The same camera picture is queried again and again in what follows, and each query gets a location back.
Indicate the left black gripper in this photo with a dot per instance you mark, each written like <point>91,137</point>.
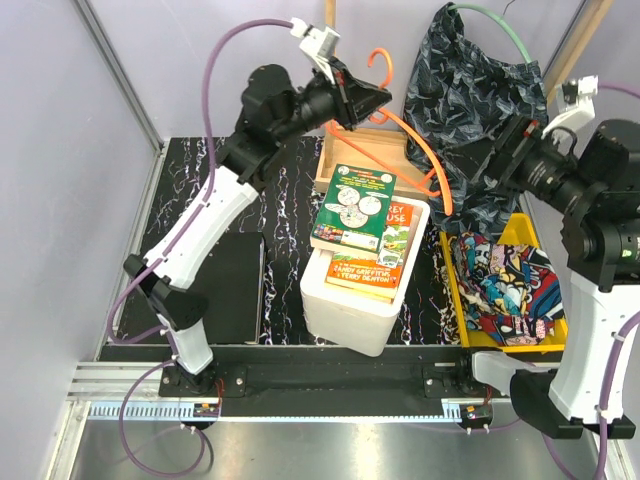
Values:
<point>355,99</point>

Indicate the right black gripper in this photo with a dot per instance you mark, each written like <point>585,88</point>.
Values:
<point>519,136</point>

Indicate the dark leaf print shorts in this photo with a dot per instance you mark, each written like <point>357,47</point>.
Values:
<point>457,95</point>

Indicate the green plastic hanger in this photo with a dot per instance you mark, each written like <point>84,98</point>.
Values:
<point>499,20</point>

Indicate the colourful comic print shorts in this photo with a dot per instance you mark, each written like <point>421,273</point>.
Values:
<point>509,292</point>

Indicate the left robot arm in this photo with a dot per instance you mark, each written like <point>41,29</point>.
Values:
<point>274,115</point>

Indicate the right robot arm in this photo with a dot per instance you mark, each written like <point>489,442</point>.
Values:
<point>597,194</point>

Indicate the wooden hanger rack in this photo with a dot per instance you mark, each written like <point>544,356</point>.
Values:
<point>381,149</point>

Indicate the yellow plastic bin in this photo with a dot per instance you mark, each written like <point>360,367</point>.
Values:
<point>519,230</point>

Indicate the green book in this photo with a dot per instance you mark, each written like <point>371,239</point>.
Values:
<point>352,217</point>

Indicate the orange book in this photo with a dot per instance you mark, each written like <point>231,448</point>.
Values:
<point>378,278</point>

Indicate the white styrofoam box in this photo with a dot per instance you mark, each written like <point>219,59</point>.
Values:
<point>348,316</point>

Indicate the black square plate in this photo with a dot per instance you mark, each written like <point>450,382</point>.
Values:
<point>231,279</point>

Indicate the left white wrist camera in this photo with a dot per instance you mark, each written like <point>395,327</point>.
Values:
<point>318,45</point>

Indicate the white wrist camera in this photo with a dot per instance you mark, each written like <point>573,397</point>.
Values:
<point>574,100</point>
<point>318,45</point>

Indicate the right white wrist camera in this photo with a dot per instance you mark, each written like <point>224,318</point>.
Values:
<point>574,100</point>

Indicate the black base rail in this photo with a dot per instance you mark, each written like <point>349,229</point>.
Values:
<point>404,383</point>

